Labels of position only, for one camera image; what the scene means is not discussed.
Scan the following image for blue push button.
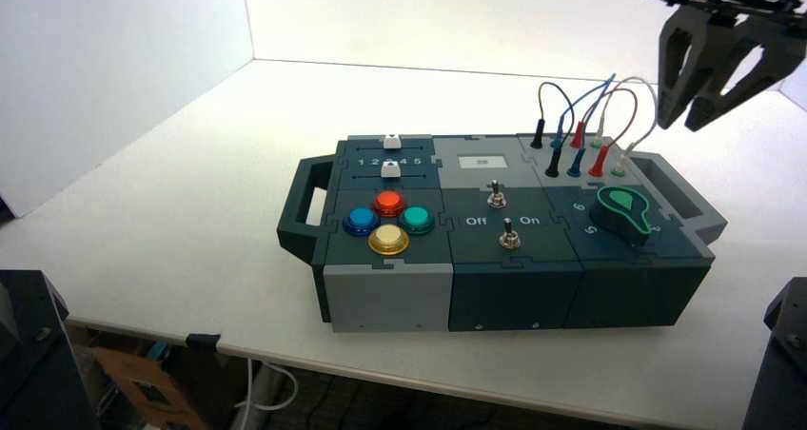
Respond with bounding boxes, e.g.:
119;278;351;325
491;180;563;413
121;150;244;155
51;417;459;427
343;206;381;238

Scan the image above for small grey display screen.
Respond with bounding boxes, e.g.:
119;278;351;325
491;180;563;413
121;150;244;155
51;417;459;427
458;155;507;170

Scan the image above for white jumper wire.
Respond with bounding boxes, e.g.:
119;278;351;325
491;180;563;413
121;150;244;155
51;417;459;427
592;76;660;171

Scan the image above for dark green grey task box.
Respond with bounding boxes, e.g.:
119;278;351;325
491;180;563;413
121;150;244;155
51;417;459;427
276;133;728;335

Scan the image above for black jumper wire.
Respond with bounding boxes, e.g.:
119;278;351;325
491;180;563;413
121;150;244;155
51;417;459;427
530;81;576;179

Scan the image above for blue jumper wire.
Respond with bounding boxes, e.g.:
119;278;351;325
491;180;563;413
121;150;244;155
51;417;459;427
549;72;618;179

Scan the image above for black table clamp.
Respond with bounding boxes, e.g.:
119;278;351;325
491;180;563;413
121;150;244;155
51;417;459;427
186;333;222;353

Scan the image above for white cable under table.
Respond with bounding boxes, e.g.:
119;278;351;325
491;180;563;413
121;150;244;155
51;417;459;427
233;359;300;430

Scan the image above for brown cardboard box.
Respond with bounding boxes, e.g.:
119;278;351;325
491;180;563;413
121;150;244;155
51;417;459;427
90;346;209;430

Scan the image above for red push button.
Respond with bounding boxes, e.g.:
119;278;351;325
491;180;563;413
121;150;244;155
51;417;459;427
373;190;406;219

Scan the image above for red jumper wire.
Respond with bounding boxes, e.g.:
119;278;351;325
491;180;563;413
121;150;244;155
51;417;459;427
569;77;640;179

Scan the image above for yellow push button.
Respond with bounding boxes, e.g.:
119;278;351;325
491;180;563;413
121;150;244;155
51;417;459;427
367;224;410;257

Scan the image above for green black rotary knob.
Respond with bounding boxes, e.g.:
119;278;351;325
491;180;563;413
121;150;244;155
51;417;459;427
589;186;653;246

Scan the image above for green push button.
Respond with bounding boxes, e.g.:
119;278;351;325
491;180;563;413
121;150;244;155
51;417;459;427
397;205;436;236

